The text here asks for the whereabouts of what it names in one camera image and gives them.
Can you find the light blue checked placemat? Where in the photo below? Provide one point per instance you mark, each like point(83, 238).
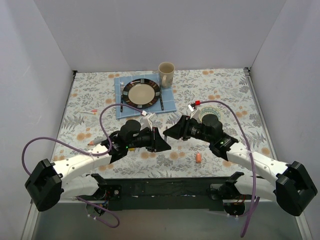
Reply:
point(129, 111)

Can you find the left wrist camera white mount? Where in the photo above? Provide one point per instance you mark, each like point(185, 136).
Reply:
point(148, 118)

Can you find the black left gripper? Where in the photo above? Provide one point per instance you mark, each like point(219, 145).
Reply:
point(153, 139)

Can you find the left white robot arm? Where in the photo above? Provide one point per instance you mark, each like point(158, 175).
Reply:
point(49, 181)

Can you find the dark striped rim dinner plate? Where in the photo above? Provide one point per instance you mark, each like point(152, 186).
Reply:
point(141, 93)

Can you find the grey marker with red tip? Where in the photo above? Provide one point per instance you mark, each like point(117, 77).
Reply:
point(96, 141)

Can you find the orange pen cap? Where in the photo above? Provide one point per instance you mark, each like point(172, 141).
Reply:
point(198, 158)

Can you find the black handled fork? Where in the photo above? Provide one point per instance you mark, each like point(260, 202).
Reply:
point(122, 85)

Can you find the black handled table knife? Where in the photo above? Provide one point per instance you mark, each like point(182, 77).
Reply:
point(161, 100)

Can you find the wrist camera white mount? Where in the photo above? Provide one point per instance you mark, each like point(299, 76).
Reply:
point(148, 118)
point(193, 110)

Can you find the beige floral ceramic mug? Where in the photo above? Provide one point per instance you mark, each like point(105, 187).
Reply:
point(166, 73)

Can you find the white marker with yellow tip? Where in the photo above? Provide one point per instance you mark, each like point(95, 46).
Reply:
point(87, 112)

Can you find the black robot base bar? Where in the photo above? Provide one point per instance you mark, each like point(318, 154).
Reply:
point(207, 193)

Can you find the aluminium frame rail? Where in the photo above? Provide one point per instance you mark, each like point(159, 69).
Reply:
point(301, 220)

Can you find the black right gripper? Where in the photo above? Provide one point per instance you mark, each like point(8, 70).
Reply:
point(184, 127)

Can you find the yellow and blue patterned bowl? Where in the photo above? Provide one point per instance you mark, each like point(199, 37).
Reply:
point(199, 113)

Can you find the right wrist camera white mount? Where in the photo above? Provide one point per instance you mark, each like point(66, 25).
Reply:
point(193, 110)

